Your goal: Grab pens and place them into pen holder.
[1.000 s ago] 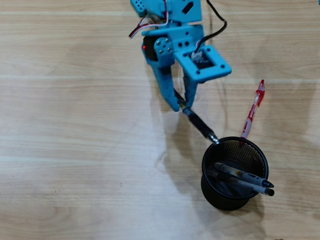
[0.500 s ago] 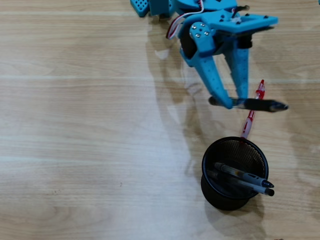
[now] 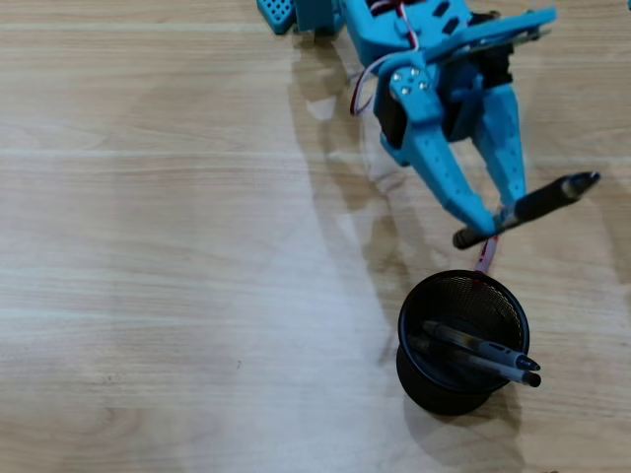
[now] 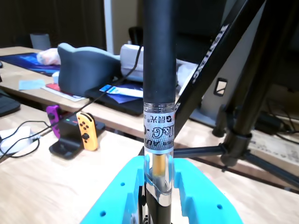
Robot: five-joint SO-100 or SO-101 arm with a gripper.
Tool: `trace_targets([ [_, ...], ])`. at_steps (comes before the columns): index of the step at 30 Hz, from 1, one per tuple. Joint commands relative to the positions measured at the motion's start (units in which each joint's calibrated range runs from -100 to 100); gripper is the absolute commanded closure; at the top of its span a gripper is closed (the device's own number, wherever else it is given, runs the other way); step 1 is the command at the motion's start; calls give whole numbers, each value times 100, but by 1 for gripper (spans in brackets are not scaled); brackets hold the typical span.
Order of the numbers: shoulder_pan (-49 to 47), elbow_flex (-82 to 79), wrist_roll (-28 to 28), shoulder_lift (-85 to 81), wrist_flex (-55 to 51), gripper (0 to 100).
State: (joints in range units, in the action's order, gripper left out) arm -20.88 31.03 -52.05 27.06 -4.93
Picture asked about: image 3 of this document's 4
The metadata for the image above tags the smoky pen with grey grip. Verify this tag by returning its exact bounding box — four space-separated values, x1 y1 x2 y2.
422 319 542 372

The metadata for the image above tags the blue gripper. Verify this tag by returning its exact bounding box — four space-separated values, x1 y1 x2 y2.
373 28 528 236

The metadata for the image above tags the black retractable pen black grip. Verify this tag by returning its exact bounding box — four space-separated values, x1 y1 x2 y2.
452 170 601 251

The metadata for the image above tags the red white servo wire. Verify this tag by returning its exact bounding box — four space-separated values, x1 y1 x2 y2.
349 0 421 118

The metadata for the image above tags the blue perforated robot base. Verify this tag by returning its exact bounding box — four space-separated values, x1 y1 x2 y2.
255 0 346 36

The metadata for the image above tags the blue-mounted wrist camera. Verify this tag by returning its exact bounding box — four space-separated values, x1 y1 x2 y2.
423 5 559 88

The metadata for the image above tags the clear stick pen black cap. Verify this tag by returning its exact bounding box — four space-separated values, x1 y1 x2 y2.
407 335 542 389

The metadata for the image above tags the black mesh pen holder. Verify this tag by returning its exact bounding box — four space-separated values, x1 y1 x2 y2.
395 268 532 418

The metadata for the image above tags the red retractable pen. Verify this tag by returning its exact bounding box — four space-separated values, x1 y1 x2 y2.
472 235 500 275

